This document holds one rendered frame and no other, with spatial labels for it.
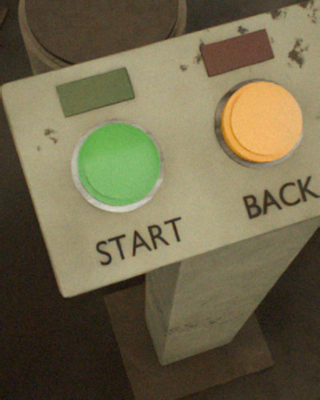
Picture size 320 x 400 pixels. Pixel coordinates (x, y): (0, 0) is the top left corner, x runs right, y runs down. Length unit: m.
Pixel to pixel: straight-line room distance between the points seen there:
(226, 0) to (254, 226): 0.85
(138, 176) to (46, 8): 0.20
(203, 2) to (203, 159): 0.83
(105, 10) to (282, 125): 0.19
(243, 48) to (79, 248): 0.13
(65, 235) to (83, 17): 0.20
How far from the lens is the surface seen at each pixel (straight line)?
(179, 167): 0.32
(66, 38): 0.46
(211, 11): 1.13
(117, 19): 0.46
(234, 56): 0.34
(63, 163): 0.32
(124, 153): 0.31
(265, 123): 0.32
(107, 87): 0.32
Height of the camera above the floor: 0.89
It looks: 68 degrees down
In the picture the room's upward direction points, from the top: 3 degrees clockwise
